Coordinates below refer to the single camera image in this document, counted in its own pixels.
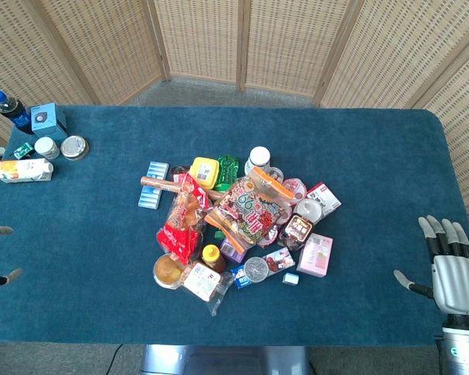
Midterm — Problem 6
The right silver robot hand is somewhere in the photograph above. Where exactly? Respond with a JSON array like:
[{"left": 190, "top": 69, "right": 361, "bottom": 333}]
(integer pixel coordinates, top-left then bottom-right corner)
[{"left": 393, "top": 214, "right": 469, "bottom": 318}]

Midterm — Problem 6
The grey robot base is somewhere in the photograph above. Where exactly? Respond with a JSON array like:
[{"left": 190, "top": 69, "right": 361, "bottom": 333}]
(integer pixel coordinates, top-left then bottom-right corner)
[{"left": 140, "top": 345, "right": 312, "bottom": 375}]

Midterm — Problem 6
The red transparent snack bag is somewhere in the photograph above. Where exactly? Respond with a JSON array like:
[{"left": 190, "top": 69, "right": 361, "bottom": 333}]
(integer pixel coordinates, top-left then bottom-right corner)
[{"left": 156, "top": 172, "right": 213, "bottom": 266}]

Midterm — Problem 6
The colourful orange snack bag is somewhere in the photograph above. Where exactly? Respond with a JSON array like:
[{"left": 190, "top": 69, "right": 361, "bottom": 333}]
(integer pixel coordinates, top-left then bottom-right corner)
[{"left": 204, "top": 166, "right": 298, "bottom": 253}]

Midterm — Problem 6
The orange white juice carton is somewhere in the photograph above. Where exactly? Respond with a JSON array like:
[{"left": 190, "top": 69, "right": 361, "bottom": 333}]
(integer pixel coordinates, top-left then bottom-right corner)
[{"left": 0, "top": 158, "right": 55, "bottom": 184}]

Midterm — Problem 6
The small green packet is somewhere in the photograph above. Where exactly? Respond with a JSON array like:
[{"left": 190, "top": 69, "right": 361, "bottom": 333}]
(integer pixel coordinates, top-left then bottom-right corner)
[{"left": 13, "top": 142, "right": 35, "bottom": 160}]

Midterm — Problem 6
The white lid jar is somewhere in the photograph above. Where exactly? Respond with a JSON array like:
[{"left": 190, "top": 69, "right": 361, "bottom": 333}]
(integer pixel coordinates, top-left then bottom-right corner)
[{"left": 34, "top": 136, "right": 61, "bottom": 161}]

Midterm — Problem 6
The silver round tin can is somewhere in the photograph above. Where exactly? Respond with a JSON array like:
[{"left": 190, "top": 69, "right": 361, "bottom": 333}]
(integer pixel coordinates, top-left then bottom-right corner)
[{"left": 59, "top": 134, "right": 90, "bottom": 162}]

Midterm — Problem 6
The blue cap drink bottle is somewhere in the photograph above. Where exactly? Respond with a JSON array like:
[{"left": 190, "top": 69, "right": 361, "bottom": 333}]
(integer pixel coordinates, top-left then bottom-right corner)
[{"left": 0, "top": 90, "right": 34, "bottom": 136}]

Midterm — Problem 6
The blue cardboard box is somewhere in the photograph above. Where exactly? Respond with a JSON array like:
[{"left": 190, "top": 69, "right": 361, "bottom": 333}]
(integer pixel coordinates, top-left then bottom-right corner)
[{"left": 30, "top": 102, "right": 68, "bottom": 139}]

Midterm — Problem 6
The pink cardboard box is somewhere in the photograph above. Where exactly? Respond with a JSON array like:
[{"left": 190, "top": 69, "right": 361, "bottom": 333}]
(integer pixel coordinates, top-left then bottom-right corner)
[{"left": 295, "top": 233, "right": 334, "bottom": 277}]

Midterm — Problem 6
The red white cardboard box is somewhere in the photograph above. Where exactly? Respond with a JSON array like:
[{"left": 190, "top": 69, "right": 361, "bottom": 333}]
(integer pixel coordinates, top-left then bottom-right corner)
[{"left": 305, "top": 181, "right": 342, "bottom": 220}]

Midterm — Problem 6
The white round cup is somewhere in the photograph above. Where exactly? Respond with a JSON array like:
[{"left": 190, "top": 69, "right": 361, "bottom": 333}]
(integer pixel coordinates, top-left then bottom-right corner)
[{"left": 295, "top": 198, "right": 324, "bottom": 223}]

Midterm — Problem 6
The light blue wafer pack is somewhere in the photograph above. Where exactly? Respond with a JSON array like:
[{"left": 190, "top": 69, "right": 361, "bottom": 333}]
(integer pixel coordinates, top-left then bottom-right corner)
[
  {"left": 137, "top": 184, "right": 164, "bottom": 211},
  {"left": 145, "top": 160, "right": 170, "bottom": 182}
]

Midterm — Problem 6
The dark brown snack pouch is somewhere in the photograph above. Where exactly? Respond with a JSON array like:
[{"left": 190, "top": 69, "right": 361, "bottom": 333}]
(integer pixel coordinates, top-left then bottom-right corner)
[{"left": 277, "top": 212, "right": 316, "bottom": 251}]

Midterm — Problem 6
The copper brown tube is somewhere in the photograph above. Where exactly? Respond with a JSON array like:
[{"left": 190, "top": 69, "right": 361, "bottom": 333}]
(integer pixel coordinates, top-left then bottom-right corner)
[{"left": 140, "top": 175, "right": 224, "bottom": 201}]

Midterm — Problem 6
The blue white red box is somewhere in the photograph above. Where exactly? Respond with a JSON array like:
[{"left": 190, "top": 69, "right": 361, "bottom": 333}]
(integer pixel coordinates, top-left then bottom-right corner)
[{"left": 230, "top": 246, "right": 296, "bottom": 291}]

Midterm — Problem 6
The yellow fruit jelly cup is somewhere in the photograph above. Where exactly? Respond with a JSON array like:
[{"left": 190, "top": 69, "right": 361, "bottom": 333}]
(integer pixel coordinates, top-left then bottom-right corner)
[{"left": 152, "top": 253, "right": 185, "bottom": 289}]

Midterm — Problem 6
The pink lid pudding cup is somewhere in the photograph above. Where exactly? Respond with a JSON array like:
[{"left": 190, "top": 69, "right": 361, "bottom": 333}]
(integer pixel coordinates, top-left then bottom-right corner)
[{"left": 281, "top": 177, "right": 308, "bottom": 205}]

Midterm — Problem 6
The silver round lid can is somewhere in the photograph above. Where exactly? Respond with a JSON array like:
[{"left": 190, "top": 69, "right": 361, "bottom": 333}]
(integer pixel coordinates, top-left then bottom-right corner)
[{"left": 243, "top": 256, "right": 270, "bottom": 283}]

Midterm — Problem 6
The clear wrapped bread packet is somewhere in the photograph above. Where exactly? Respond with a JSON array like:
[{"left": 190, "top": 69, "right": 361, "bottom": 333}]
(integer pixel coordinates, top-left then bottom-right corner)
[{"left": 179, "top": 261, "right": 235, "bottom": 317}]

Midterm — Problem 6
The yellow lid plastic box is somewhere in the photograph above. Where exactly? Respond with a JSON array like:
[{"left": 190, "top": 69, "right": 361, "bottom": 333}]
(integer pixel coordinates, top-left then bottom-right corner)
[{"left": 188, "top": 156, "right": 220, "bottom": 191}]

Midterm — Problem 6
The yellow cap honey bottle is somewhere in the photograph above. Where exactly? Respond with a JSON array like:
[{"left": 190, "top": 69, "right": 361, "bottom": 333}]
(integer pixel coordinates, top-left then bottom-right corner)
[{"left": 201, "top": 244, "right": 227, "bottom": 273}]

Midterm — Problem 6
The purple small box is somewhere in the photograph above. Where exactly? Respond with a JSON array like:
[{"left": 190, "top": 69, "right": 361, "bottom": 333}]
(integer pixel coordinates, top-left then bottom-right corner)
[{"left": 220, "top": 237, "right": 249, "bottom": 263}]

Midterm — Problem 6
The white cap bottle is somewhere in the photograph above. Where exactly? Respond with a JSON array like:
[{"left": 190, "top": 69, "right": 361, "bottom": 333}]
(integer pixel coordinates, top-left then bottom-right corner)
[{"left": 244, "top": 145, "right": 271, "bottom": 176}]

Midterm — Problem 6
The blue table cloth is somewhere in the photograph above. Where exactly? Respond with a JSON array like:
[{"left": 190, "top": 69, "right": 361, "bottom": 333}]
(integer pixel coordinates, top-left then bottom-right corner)
[{"left": 0, "top": 104, "right": 469, "bottom": 346}]

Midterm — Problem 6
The green plastic package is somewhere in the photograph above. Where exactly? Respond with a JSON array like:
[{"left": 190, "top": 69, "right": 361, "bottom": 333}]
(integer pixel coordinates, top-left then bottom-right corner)
[{"left": 215, "top": 155, "right": 241, "bottom": 188}]

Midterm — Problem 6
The woven bamboo folding screen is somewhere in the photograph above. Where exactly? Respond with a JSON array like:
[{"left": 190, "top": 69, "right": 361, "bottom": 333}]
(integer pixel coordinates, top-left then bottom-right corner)
[{"left": 0, "top": 0, "right": 469, "bottom": 216}]

